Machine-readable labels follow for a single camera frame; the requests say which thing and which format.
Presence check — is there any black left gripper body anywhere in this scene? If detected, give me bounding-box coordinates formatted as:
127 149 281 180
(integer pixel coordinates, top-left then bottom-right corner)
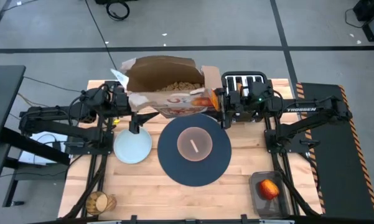
111 81 141 134

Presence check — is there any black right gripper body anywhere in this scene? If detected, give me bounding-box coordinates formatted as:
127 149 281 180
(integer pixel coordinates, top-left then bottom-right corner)
221 82 262 130

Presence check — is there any light blue plate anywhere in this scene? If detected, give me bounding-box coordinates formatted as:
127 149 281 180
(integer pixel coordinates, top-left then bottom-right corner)
113 126 152 165

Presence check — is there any pink bowl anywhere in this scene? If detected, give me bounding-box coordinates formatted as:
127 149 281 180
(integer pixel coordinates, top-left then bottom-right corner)
176 126 213 162

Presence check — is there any ring-shaped cereal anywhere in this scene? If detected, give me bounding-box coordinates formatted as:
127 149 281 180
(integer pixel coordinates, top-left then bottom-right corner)
157 81 205 92

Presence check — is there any orange pumpkin cereal box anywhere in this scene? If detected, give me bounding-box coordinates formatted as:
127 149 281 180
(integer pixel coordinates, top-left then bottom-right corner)
110 55 222 119

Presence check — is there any red apple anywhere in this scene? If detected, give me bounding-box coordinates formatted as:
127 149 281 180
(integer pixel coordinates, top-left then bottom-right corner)
259 179 281 200

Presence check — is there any amber faceted glass tumbler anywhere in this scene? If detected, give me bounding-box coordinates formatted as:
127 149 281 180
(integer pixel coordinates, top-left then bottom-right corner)
85 190 117 216

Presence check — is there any black four-slot toaster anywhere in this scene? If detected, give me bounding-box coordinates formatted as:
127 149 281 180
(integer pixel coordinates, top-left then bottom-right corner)
220 71 273 123

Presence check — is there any dark blue round placemat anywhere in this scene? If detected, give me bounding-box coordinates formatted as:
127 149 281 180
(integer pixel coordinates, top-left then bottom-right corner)
157 113 233 187

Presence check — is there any black tray with apple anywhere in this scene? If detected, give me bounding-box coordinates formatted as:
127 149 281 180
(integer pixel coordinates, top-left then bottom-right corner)
249 170 291 218

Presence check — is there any white paper sheet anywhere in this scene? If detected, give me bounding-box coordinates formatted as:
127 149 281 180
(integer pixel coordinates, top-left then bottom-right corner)
18 132 69 166

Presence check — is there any black desk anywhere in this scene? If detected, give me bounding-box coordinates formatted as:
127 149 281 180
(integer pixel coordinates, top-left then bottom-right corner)
0 65 26 206

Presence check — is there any black hazard-striped floor mat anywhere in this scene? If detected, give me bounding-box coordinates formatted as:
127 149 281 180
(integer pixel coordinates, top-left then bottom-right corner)
295 82 374 221

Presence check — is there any black metal table frame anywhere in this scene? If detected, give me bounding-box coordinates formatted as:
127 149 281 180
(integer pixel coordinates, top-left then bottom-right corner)
62 79 323 224

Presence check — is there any thin black floor cable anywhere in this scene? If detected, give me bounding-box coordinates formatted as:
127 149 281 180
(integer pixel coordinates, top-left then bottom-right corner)
23 76 86 94

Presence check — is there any long black floor cable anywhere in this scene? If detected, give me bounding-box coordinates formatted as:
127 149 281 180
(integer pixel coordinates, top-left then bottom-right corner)
85 0 115 63

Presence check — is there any coiled black cable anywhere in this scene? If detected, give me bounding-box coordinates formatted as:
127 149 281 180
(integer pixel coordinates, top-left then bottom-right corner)
105 0 131 21

